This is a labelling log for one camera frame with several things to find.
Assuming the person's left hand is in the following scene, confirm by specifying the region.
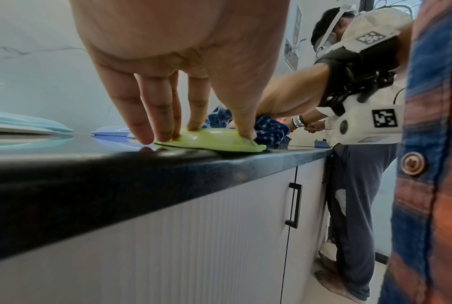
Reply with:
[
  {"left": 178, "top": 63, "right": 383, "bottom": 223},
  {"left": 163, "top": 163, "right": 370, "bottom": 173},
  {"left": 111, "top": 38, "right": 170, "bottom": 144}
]
[{"left": 69, "top": 0, "right": 291, "bottom": 145}]

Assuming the teal plate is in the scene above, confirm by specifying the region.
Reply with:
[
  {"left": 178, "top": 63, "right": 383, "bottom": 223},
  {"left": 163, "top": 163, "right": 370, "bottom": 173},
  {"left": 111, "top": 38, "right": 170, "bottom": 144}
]
[{"left": 0, "top": 110, "right": 75, "bottom": 135}]

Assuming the blue striped cloth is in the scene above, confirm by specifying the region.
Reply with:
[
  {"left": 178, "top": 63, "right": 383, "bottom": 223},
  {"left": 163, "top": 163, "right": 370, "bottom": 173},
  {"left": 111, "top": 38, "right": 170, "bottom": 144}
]
[{"left": 203, "top": 105, "right": 291, "bottom": 148}]

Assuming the right wrist marker band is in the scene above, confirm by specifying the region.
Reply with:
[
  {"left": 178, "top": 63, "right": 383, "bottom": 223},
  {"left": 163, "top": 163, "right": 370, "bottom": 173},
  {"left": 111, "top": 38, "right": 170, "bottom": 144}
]
[{"left": 314, "top": 24, "right": 404, "bottom": 117}]

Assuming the black cabinet handle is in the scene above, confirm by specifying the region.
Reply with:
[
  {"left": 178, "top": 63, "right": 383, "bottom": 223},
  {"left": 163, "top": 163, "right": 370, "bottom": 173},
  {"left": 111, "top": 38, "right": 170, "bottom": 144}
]
[{"left": 285, "top": 182, "right": 304, "bottom": 229}]

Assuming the lavender plate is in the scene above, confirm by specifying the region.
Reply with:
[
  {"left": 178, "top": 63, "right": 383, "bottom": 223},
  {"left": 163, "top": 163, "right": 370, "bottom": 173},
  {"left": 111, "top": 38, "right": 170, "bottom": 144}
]
[{"left": 92, "top": 124, "right": 137, "bottom": 139}]

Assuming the person's right hand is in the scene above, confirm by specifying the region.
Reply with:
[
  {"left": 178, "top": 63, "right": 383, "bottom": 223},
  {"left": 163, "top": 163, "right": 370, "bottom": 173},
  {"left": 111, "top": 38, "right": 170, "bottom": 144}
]
[{"left": 254, "top": 62, "right": 332, "bottom": 118}]

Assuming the green plate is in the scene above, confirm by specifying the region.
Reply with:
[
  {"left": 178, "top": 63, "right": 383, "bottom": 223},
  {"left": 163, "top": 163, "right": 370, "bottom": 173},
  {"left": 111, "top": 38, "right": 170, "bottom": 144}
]
[{"left": 154, "top": 128, "right": 268, "bottom": 154}]

